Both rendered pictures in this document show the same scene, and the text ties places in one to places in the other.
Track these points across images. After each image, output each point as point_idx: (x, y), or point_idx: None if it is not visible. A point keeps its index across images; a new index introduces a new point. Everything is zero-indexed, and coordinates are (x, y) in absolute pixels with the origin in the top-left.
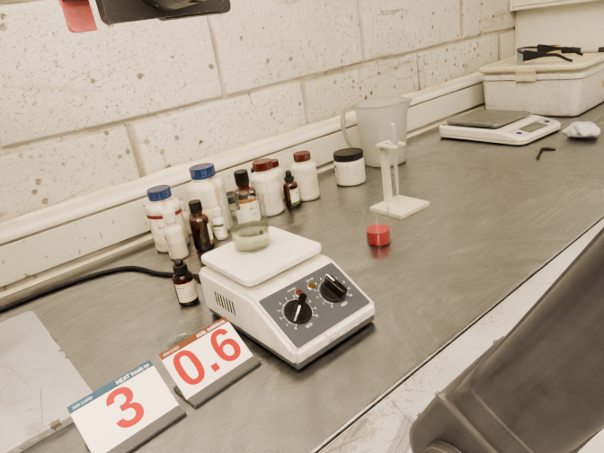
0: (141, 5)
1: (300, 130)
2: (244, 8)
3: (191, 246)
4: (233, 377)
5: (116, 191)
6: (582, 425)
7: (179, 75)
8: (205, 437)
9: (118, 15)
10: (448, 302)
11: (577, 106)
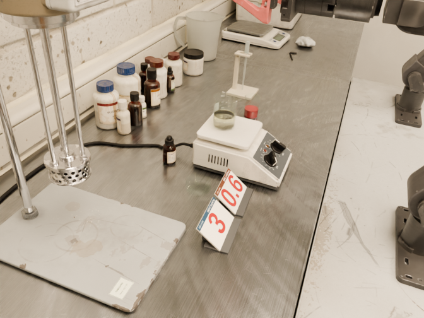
0: (294, 11)
1: (149, 32)
2: None
3: None
4: (248, 199)
5: (58, 84)
6: None
7: None
8: (262, 228)
9: (291, 17)
10: (314, 147)
11: (292, 23)
